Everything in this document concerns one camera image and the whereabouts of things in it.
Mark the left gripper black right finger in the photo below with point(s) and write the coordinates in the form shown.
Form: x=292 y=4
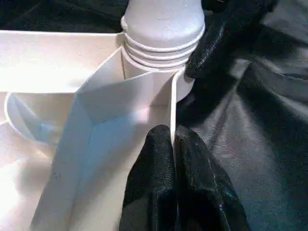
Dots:
x=199 y=183

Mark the white plastic table top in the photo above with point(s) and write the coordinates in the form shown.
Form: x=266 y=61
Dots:
x=48 y=60

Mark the black plastic mat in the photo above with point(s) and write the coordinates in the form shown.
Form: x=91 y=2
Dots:
x=252 y=132

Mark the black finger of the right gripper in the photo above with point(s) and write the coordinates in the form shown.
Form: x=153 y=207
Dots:
x=211 y=43

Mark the white plastic table leg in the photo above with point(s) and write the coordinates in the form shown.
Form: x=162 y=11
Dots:
x=163 y=24

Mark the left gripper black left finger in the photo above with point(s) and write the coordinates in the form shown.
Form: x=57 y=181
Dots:
x=151 y=173

